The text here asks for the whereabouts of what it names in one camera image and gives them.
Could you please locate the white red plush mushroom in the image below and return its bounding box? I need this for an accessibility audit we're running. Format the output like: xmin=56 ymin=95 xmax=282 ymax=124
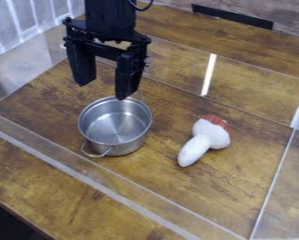
xmin=178 ymin=114 xmax=233 ymax=167

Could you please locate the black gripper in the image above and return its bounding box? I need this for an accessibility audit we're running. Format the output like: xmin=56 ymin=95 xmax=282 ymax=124
xmin=63 ymin=18 xmax=151 ymax=100

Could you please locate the black bar on table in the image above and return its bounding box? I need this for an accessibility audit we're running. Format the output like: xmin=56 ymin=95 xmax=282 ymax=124
xmin=191 ymin=4 xmax=274 ymax=30

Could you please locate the silver metal pot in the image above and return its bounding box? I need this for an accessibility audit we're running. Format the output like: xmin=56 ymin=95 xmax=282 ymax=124
xmin=78 ymin=94 xmax=153 ymax=158

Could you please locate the clear acrylic enclosure wall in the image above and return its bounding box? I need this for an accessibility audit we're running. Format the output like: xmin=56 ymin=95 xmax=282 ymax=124
xmin=0 ymin=28 xmax=299 ymax=240

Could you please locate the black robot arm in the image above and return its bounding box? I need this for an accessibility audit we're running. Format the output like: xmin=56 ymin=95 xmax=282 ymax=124
xmin=63 ymin=0 xmax=151 ymax=100

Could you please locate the black cable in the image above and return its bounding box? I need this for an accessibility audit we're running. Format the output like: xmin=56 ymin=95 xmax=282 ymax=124
xmin=129 ymin=0 xmax=155 ymax=12

